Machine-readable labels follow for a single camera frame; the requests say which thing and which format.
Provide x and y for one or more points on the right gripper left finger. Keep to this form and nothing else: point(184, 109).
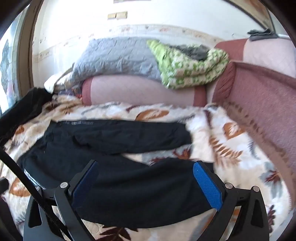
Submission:
point(52, 213)

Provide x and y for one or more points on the green white folded quilt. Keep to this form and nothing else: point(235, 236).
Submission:
point(179, 70)

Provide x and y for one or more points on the grey cloth on backrest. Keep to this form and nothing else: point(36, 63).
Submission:
point(256, 35)

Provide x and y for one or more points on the wooden door frame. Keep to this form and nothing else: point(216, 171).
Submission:
point(23, 53)

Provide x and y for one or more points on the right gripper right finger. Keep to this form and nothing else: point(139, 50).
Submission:
point(252, 221)

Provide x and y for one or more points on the grey quilted blanket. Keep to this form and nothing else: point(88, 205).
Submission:
point(111, 56)

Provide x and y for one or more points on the black pants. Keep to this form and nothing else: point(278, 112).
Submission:
point(124, 193)

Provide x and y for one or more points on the leaf pattern fleece blanket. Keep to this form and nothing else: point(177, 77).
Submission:
point(216, 139)

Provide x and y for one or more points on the white pillow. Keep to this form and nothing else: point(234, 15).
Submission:
point(58, 82)

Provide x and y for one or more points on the dark grey cloth on quilt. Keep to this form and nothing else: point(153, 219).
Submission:
point(199, 53)

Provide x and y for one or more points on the black garment at bed edge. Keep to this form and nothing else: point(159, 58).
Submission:
point(23, 111)

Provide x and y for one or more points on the wall switch plate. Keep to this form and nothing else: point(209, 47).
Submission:
point(117, 16)

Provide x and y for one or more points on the pink maroon bolster cushion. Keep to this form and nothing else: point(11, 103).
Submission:
point(137, 90)

